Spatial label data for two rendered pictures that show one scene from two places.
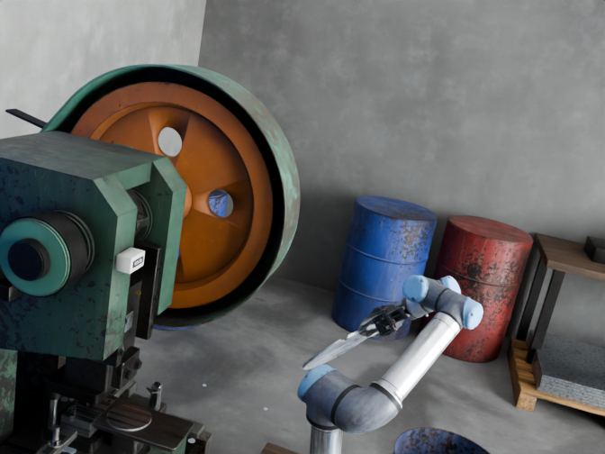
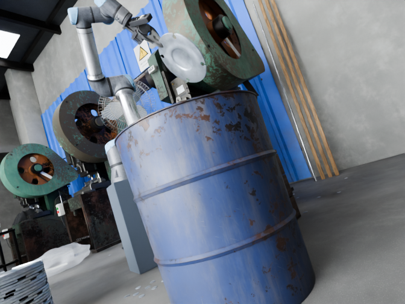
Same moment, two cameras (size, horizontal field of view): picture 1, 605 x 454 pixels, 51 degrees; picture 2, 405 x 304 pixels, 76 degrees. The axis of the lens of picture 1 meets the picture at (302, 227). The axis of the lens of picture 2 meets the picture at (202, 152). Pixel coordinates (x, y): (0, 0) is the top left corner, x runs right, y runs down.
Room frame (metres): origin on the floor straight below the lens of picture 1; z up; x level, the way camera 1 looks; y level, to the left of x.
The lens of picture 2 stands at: (2.42, -1.37, 0.30)
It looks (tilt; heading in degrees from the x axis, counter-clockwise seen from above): 7 degrees up; 115
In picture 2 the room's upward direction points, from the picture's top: 19 degrees counter-clockwise
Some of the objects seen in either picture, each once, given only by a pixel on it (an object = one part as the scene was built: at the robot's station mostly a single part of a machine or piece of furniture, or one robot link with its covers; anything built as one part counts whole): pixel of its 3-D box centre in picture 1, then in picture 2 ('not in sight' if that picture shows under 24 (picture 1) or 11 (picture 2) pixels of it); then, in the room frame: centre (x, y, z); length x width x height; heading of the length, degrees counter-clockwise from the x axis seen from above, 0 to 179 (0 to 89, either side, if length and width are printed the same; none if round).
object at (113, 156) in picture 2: not in sight; (119, 151); (1.44, -0.30, 0.62); 0.13 x 0.12 x 0.14; 46
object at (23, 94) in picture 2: not in sight; (39, 155); (-3.31, 2.38, 2.15); 0.42 x 0.40 x 4.30; 79
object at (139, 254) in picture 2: not in sight; (138, 222); (1.44, -0.30, 0.23); 0.18 x 0.18 x 0.45; 59
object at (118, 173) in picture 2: not in sight; (123, 172); (1.44, -0.30, 0.50); 0.15 x 0.15 x 0.10
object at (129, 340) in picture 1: (110, 328); (184, 93); (1.58, 0.47, 1.04); 0.17 x 0.15 x 0.30; 79
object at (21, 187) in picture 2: not in sight; (53, 199); (-1.80, 1.44, 0.87); 1.53 x 0.99 x 1.74; 82
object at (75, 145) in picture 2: not in sight; (115, 168); (-0.05, 1.18, 0.87); 1.53 x 0.99 x 1.74; 77
